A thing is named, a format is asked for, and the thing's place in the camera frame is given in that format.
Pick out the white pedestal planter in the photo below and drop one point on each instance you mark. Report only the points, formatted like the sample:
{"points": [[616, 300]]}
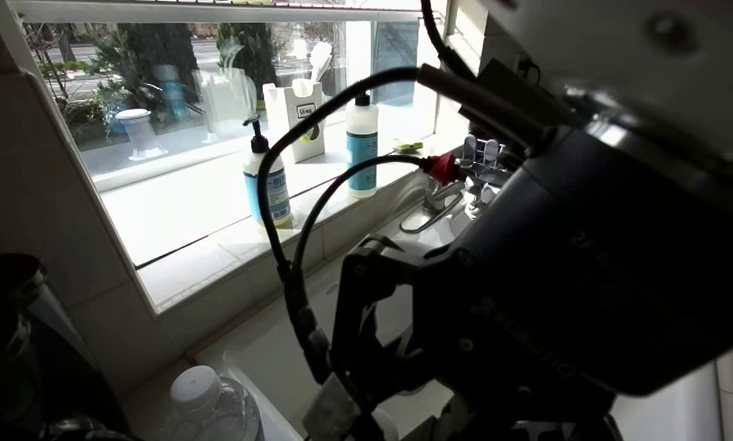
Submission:
{"points": [[138, 132]]}

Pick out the large clear bottle white cap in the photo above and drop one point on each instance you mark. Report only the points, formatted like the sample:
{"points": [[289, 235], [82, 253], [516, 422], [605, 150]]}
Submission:
{"points": [[208, 407]]}

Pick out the small green object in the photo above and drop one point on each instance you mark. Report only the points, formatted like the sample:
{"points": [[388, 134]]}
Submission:
{"points": [[407, 149]]}

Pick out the blue hanging cloth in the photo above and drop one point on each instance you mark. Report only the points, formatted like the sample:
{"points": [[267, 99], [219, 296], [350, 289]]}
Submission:
{"points": [[396, 62]]}

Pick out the white cardboard carton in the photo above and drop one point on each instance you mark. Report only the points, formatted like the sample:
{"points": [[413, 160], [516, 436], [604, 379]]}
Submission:
{"points": [[299, 107]]}

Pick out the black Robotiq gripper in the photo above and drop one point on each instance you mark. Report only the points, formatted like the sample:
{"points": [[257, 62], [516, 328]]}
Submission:
{"points": [[610, 279]]}

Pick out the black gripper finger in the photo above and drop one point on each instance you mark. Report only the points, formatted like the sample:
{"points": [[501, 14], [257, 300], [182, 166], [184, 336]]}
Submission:
{"points": [[350, 328]]}

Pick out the dish soap bottle blue label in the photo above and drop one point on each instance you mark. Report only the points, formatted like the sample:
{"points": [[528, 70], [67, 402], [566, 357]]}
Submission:
{"points": [[360, 149]]}

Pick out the chrome sink faucet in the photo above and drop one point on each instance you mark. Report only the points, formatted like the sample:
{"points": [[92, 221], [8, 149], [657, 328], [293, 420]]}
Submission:
{"points": [[434, 213]]}

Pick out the white double sink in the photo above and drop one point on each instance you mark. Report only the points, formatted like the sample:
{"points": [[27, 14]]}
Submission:
{"points": [[267, 351]]}

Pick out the pump soap bottle blue label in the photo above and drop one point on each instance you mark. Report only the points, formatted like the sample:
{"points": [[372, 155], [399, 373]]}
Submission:
{"points": [[278, 198]]}

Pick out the white brush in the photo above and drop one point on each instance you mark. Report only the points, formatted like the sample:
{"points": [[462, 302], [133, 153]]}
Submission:
{"points": [[314, 64]]}

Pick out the white framed window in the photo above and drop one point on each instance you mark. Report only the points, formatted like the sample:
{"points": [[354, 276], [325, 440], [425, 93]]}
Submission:
{"points": [[176, 75]]}

